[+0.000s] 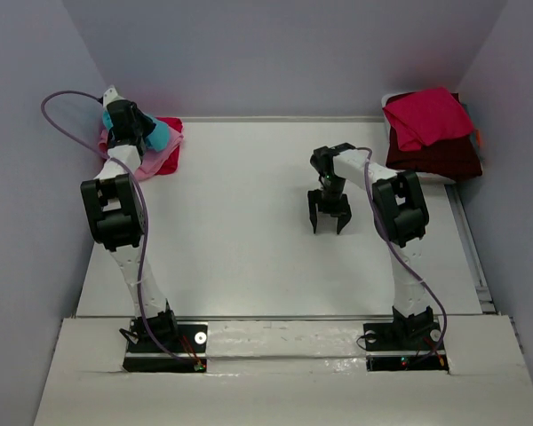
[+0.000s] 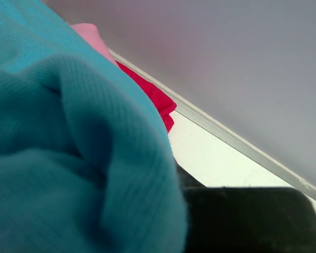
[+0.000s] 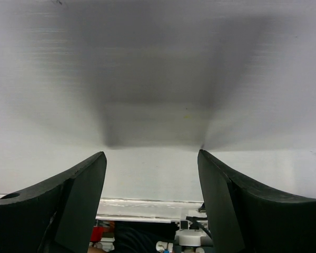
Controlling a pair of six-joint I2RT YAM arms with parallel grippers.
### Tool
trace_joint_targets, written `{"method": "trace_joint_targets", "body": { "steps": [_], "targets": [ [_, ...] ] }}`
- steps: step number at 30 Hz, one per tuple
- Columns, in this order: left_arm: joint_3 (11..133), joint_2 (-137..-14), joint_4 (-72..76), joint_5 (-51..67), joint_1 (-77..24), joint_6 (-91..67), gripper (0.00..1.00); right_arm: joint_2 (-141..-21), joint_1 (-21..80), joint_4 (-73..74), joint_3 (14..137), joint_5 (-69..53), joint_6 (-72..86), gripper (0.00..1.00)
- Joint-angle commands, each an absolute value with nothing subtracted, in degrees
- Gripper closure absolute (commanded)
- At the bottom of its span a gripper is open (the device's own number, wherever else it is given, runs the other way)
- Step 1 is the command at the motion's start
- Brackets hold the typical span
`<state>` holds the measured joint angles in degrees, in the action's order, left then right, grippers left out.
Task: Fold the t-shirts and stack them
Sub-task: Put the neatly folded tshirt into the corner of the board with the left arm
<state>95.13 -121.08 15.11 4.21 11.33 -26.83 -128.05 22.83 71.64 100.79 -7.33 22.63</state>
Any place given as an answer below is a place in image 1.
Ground turquoise t shirt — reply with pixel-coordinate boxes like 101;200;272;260
102;111;170;153

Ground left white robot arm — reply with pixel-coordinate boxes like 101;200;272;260
80;94;179;352

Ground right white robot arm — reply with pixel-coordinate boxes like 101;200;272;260
307;143;435;351

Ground pink folded t shirt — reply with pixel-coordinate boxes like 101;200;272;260
96;125;184;181

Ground red folded t shirt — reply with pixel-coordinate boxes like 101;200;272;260
102;116;184;176

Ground white perforated basket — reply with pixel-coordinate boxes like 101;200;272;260
379;93;485;186

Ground magenta t shirt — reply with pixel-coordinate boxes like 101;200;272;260
383;87;474;152

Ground dark red t shirt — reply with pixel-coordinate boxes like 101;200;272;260
386;91;484;182

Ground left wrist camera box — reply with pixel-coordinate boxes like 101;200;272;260
101;85;123;108

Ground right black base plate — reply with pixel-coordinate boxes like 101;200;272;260
356;322;449;372

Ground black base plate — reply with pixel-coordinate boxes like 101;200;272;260
119;321;208;374
356;322;449;372

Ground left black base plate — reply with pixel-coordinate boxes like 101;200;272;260
119;321;208;374

